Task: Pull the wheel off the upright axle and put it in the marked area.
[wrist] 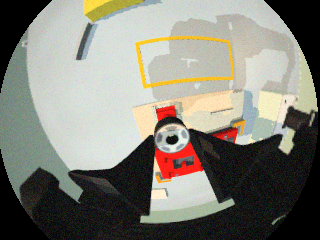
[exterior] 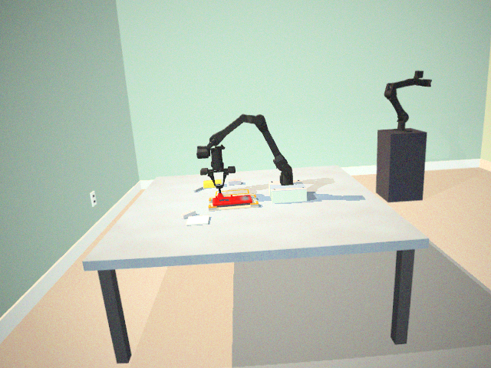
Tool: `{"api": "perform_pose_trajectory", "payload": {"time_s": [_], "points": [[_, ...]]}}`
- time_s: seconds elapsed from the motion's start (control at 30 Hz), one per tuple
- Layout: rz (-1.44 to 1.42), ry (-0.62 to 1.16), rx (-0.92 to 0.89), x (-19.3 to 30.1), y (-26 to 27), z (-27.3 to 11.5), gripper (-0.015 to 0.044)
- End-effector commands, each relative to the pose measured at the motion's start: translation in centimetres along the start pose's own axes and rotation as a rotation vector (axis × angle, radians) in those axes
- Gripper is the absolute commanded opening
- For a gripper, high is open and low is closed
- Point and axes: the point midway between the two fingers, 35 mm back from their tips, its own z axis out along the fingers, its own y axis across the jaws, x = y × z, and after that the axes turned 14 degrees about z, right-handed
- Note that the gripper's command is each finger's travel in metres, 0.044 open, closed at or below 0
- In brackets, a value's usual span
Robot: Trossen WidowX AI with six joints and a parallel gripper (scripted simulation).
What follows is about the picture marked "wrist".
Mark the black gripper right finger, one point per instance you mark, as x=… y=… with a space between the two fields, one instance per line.
x=225 y=163

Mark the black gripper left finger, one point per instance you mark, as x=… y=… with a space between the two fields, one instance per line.
x=130 y=180

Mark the cream flat square tile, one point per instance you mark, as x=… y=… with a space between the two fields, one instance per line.
x=158 y=194

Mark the yellow rectangular outline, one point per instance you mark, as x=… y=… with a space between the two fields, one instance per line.
x=178 y=80

